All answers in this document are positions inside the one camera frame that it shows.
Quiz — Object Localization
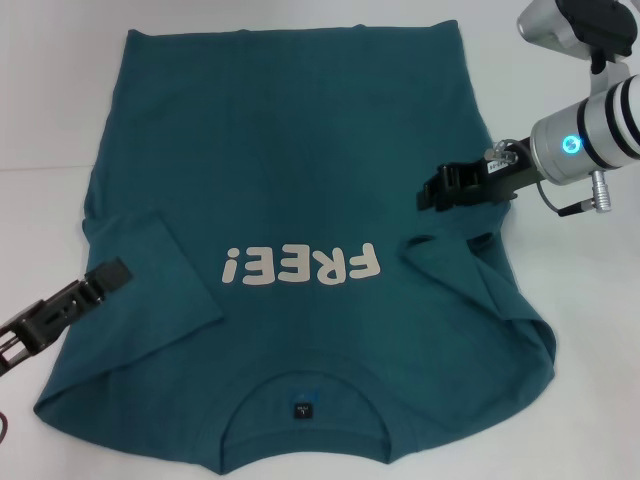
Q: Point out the silver right camera bracket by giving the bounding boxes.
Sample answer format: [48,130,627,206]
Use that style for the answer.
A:
[588,59,632,96]

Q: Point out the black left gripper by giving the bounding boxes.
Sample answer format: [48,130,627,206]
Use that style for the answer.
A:
[0,256,133,380]

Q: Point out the grey right wrist cable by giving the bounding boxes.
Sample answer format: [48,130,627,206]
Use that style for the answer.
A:
[535,180,597,217]

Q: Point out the teal blue FREE t-shirt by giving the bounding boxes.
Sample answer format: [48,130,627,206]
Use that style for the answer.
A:
[30,19,557,448]

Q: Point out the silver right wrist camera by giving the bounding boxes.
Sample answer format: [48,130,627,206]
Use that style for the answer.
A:
[516,0,596,54]

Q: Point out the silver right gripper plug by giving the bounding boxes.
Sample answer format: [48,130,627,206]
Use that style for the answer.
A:
[485,140,516,162]

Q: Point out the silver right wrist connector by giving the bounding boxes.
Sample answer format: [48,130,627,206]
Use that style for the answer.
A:
[591,169,614,214]

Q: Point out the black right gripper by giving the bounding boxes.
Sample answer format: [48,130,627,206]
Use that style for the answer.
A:
[415,137,540,213]

